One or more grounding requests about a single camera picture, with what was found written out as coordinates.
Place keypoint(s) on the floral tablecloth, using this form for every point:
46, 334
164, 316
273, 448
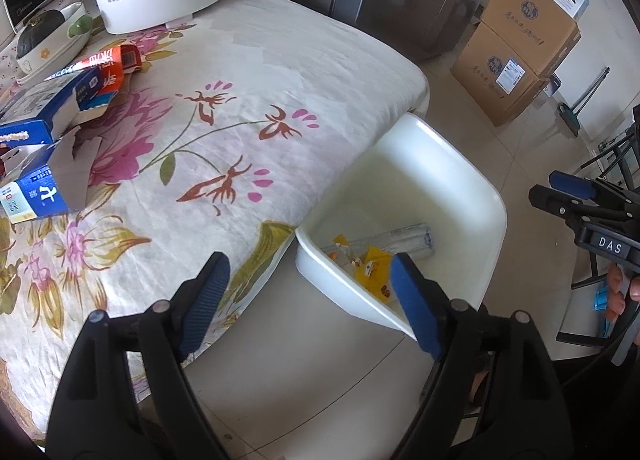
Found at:
250, 65

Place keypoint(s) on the white flower-print bowl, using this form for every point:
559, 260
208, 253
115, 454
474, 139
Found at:
55, 54

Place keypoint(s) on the green pumpkin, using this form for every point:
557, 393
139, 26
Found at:
37, 35

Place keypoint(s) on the cardboard box with label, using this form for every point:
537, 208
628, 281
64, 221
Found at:
480, 75

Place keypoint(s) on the dark blue printed box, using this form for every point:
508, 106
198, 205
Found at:
555, 85

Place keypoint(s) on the clear plastic bottle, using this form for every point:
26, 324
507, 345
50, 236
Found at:
395, 240

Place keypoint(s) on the person's right hand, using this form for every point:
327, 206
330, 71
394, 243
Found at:
620, 290

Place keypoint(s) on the broom with dustpan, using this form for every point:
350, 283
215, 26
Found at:
570, 118

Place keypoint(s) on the black metal chair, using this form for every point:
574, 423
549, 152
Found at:
612, 160

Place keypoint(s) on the red box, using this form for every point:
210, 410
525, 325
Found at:
112, 65

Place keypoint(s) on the white plastic bin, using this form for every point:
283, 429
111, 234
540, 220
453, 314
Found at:
425, 165

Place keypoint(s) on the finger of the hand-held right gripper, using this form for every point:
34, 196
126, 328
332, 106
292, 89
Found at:
555, 200
570, 183

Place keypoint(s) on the yellow wrapper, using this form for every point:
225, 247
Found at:
377, 265

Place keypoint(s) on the small green fruit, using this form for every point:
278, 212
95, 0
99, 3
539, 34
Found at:
79, 26

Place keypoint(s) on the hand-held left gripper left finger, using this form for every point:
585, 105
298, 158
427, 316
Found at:
205, 305

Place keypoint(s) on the grey refrigerator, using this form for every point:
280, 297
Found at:
400, 0

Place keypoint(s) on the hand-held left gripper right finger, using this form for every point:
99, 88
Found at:
417, 310

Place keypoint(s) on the blue white carton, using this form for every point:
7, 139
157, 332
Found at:
35, 195

